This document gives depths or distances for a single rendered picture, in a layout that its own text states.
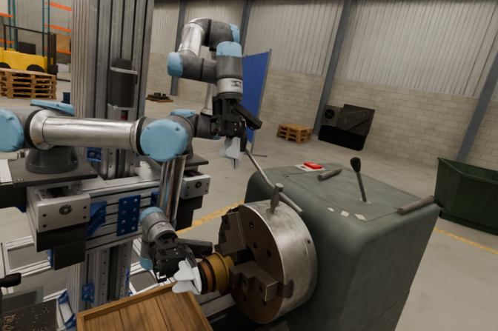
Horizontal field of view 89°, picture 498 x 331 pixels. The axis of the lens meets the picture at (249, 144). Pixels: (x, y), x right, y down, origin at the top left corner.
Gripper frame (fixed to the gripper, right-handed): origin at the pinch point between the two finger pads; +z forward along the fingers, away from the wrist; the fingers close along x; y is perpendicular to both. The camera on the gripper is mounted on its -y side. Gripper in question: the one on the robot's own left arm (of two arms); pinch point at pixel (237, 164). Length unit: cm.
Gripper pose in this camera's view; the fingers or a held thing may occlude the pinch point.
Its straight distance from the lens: 75.8
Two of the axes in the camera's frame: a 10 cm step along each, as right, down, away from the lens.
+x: 6.0, -0.4, -8.0
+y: -8.0, 0.0, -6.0
